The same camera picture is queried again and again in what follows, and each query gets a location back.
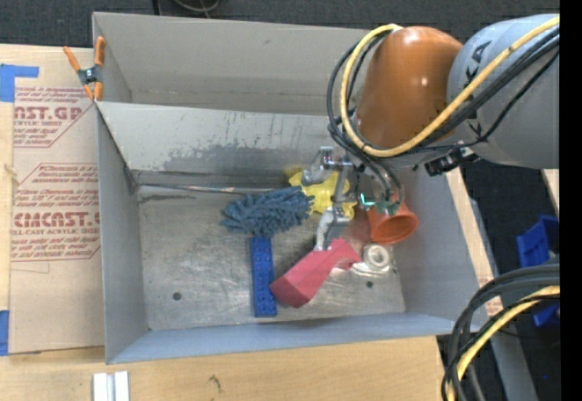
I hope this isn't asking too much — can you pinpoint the white ring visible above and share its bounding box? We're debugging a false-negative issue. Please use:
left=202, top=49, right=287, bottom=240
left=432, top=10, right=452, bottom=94
left=362, top=244, right=393, bottom=274

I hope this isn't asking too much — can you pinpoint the blue perforated flat strip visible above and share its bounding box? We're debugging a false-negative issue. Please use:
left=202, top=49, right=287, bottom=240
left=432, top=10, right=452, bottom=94
left=249, top=236, right=279, bottom=318

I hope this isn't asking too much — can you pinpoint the black cylinder on white bracket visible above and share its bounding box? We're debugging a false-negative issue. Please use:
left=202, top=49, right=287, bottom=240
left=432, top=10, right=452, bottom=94
left=423, top=149, right=478, bottom=177

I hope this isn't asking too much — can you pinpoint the blue-grey fluffy duster cloth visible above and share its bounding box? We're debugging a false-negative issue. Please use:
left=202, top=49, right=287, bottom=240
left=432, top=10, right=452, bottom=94
left=219, top=185, right=316, bottom=238

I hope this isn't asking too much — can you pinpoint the brown cardboard board red print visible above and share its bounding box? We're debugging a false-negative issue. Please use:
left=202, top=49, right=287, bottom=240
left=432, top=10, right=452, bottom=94
left=0, top=43, right=107, bottom=357

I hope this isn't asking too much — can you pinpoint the orange plastic cup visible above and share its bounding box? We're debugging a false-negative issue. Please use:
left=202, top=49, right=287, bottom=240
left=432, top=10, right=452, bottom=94
left=365, top=198, right=420, bottom=246

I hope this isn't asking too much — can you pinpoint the grey metal bin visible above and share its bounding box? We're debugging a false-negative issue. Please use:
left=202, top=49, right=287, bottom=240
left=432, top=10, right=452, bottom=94
left=92, top=11, right=490, bottom=366

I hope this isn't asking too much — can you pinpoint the yellow toy animal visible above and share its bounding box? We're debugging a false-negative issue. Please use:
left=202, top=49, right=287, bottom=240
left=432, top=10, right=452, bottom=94
left=285, top=166, right=358, bottom=216

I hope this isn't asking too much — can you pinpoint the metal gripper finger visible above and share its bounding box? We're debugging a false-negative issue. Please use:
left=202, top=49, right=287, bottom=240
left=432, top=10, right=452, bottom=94
left=301, top=146, right=340, bottom=185
left=313, top=206, right=352, bottom=252

